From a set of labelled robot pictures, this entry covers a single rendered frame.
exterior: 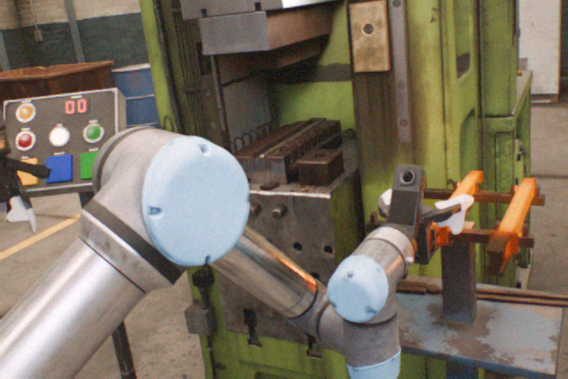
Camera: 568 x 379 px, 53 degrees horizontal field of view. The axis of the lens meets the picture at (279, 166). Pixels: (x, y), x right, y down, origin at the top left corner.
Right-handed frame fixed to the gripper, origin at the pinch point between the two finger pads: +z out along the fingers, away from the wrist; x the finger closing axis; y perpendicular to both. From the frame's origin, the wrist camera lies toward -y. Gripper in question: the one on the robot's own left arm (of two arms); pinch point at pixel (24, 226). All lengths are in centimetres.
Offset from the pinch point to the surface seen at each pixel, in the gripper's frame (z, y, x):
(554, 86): 75, -575, -56
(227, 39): -37, -51, 26
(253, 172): -1, -52, 29
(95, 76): 24, -353, -575
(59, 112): -21.9, -25.5, -20.7
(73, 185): -2.6, -19.6, -10.7
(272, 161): -5, -53, 35
